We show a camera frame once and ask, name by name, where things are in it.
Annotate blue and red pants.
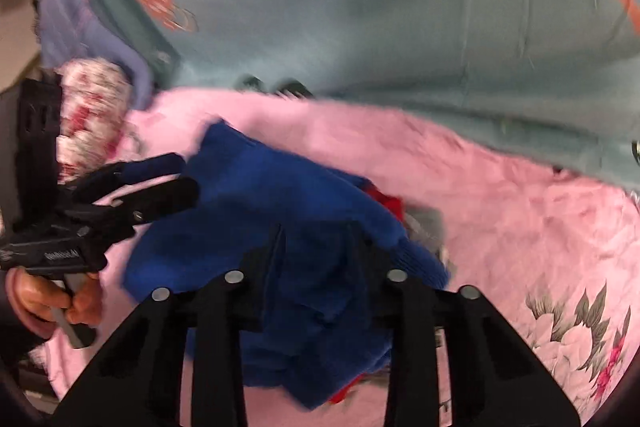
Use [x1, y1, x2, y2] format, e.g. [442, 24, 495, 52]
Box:
[122, 122, 449, 410]

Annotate left hand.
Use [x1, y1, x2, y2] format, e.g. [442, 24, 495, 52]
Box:
[4, 268, 103, 339]

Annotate floral red white pillow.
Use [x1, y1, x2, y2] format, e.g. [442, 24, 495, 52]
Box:
[56, 58, 131, 183]

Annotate pink floral bed sheet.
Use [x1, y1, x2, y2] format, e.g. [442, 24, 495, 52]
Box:
[29, 85, 640, 427]

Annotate blue plaid pillow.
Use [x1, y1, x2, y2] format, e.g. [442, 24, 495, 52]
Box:
[38, 0, 153, 110]

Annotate folded grey garment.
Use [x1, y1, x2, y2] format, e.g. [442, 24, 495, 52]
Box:
[404, 206, 451, 271]

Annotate teal heart print blanket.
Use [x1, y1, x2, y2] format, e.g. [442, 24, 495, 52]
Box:
[94, 0, 639, 190]

